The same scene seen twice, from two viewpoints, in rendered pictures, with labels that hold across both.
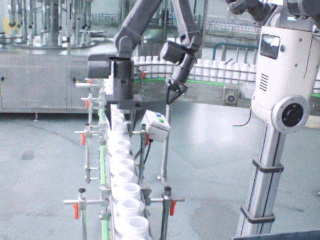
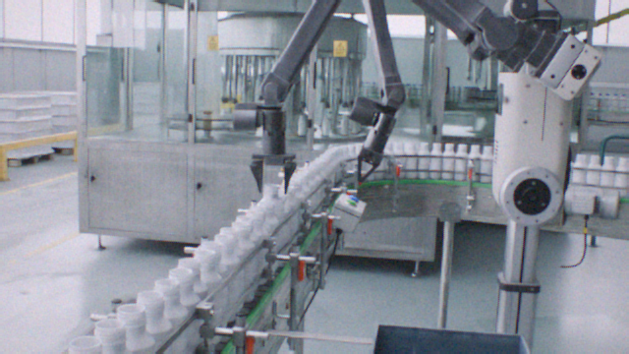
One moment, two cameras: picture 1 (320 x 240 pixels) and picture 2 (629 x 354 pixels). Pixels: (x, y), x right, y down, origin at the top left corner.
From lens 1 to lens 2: 87 cm
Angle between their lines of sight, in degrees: 22
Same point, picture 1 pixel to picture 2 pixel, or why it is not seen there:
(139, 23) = (286, 68)
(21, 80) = (228, 190)
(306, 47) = (539, 96)
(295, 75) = (527, 137)
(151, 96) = (415, 208)
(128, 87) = (276, 141)
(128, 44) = (273, 91)
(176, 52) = (367, 111)
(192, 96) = (486, 211)
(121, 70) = (268, 120)
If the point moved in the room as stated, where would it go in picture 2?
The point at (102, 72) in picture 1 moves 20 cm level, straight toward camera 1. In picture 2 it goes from (248, 123) to (223, 129)
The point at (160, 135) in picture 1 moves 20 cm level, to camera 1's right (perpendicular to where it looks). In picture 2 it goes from (347, 221) to (418, 229)
